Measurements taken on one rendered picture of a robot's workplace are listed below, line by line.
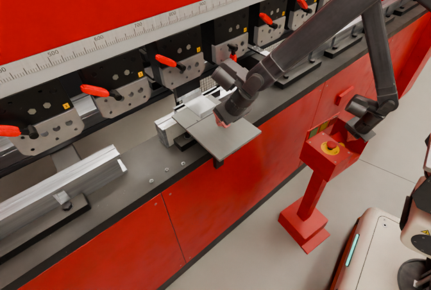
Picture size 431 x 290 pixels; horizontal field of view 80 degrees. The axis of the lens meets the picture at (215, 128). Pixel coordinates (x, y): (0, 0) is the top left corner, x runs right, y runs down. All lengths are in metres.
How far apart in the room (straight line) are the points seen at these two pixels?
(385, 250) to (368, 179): 0.70
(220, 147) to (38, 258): 0.59
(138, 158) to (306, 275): 1.16
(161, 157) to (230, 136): 0.28
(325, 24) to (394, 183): 1.80
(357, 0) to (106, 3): 0.50
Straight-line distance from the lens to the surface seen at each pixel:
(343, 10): 0.55
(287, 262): 1.71
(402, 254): 1.62
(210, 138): 0.82
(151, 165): 0.94
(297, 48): 0.57
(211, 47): 0.88
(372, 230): 1.62
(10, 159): 1.11
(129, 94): 0.77
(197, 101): 0.96
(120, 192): 0.91
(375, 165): 2.29
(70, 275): 1.03
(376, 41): 0.98
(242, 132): 0.84
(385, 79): 1.02
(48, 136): 0.75
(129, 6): 0.68
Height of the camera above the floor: 1.60
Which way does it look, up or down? 45 degrees down
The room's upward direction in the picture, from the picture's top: 3 degrees counter-clockwise
